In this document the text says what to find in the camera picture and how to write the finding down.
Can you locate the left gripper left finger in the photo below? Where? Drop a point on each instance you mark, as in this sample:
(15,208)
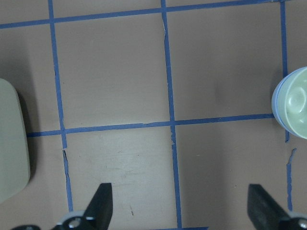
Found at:
(97,215)

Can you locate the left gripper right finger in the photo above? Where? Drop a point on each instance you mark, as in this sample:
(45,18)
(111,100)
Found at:
(266,214)

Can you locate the green bowl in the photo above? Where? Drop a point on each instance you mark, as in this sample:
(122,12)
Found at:
(296,105)

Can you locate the blue bowl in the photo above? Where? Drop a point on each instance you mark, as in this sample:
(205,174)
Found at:
(275,103)

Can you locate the cream chrome toaster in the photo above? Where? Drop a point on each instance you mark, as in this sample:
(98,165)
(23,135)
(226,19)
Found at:
(14,155)

